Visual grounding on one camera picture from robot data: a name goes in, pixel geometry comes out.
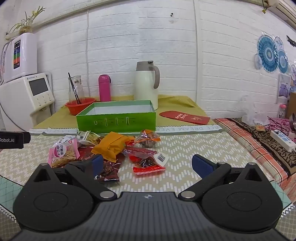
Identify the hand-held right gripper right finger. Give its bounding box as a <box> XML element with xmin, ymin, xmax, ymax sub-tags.
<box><xmin>178</xmin><ymin>153</ymin><xmax>274</xmax><ymax>201</ymax></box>

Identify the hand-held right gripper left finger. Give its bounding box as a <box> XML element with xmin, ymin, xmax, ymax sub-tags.
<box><xmin>30</xmin><ymin>153</ymin><xmax>117</xmax><ymax>200</ymax></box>

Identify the dark red snack packet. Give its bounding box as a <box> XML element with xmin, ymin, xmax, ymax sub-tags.
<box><xmin>94</xmin><ymin>154</ymin><xmax>125</xmax><ymax>182</ymax></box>

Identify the orange snack packet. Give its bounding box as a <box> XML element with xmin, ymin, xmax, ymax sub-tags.
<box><xmin>91</xmin><ymin>131</ymin><xmax>135</xmax><ymax>163</ymax></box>

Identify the clear packet of yellow snacks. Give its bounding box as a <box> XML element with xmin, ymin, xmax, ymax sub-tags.
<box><xmin>77</xmin><ymin>130</ymin><xmax>104</xmax><ymax>147</ymax></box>

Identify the pink snack packet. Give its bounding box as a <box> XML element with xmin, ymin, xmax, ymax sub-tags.
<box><xmin>48</xmin><ymin>136</ymin><xmax>79</xmax><ymax>168</ymax></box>

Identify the green cardboard box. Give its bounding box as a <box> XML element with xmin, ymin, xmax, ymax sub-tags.
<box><xmin>76</xmin><ymin>100</ymin><xmax>157</xmax><ymax>134</ymax></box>

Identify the red sausage stick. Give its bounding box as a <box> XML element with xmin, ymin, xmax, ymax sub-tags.
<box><xmin>124</xmin><ymin>146</ymin><xmax>158</xmax><ymax>156</ymax></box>

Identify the red packet with white label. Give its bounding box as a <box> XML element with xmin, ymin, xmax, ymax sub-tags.
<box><xmin>129</xmin><ymin>153</ymin><xmax>168</xmax><ymax>175</ymax></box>

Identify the clear orange candy packet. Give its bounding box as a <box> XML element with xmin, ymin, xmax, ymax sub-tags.
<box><xmin>135</xmin><ymin>130</ymin><xmax>161</xmax><ymax>149</ymax></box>

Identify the beige chevron table mat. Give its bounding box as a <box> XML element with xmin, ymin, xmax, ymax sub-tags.
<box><xmin>0</xmin><ymin>126</ymin><xmax>296</xmax><ymax>241</ymax></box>

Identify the white appliance with screen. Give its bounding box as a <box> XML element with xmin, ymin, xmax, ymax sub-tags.
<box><xmin>0</xmin><ymin>72</ymin><xmax>55</xmax><ymax>132</ymax></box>

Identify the plaid blanket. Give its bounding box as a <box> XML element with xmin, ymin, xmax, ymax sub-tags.
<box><xmin>213</xmin><ymin>118</ymin><xmax>296</xmax><ymax>195</ymax></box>

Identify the red envelope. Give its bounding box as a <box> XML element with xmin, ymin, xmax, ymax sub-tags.
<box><xmin>160</xmin><ymin>111</ymin><xmax>211</xmax><ymax>125</ymax></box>

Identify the yellow tablecloth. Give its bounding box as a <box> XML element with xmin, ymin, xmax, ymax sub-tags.
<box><xmin>33</xmin><ymin>95</ymin><xmax>214</xmax><ymax>129</ymax></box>

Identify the red plastic bowl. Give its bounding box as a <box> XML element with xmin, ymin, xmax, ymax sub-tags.
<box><xmin>65</xmin><ymin>98</ymin><xmax>97</xmax><ymax>115</ymax></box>

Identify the dark patterned cloth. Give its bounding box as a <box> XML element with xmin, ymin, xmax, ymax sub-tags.
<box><xmin>231</xmin><ymin>118</ymin><xmax>296</xmax><ymax>174</ymax></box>

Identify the pink thermos bottle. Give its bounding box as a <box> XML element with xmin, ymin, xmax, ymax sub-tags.
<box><xmin>99</xmin><ymin>75</ymin><xmax>112</xmax><ymax>102</ymax></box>

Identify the clear plastic bag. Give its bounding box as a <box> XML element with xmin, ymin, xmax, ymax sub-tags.
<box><xmin>236</xmin><ymin>95</ymin><xmax>270</xmax><ymax>126</ymax></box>

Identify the glass carafe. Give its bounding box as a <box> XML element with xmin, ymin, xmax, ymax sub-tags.
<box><xmin>68</xmin><ymin>77</ymin><xmax>85</xmax><ymax>104</ymax></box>

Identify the white water purifier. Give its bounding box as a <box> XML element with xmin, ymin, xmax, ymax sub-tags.
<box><xmin>4</xmin><ymin>33</ymin><xmax>38</xmax><ymax>82</ymax></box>

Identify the white power strip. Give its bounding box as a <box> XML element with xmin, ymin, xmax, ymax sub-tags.
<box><xmin>270</xmin><ymin>130</ymin><xmax>296</xmax><ymax>152</ymax></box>

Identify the white thermos jug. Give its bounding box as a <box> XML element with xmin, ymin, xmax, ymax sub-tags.
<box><xmin>135</xmin><ymin>61</ymin><xmax>160</xmax><ymax>110</ymax></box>

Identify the potted green plant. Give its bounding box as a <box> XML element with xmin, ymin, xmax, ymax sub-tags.
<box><xmin>8</xmin><ymin>6</ymin><xmax>47</xmax><ymax>34</ymax></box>

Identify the blue paper fan decoration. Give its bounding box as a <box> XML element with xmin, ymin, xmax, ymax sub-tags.
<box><xmin>255</xmin><ymin>32</ymin><xmax>289</xmax><ymax>74</ymax></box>

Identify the white air conditioner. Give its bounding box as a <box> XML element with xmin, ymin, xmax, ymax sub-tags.
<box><xmin>264</xmin><ymin>0</ymin><xmax>296</xmax><ymax>24</ymax></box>

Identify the metal purifier hose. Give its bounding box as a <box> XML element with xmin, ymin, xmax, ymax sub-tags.
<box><xmin>0</xmin><ymin>43</ymin><xmax>8</xmax><ymax>84</ymax></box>

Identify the wall picture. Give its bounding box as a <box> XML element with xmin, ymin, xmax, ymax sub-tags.
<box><xmin>277</xmin><ymin>74</ymin><xmax>292</xmax><ymax>105</ymax></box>

